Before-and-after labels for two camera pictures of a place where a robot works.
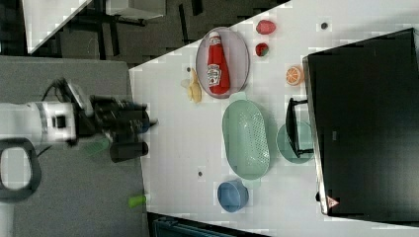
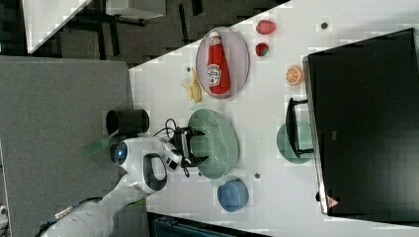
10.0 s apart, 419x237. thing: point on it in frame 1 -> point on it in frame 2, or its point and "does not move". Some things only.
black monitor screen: (363, 105) does not move
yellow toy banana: (195, 90) does not move
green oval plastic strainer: (246, 139) -> (218, 142)
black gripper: (124, 120) -> (182, 144)
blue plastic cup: (232, 196) does not move
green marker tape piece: (136, 200) does not move
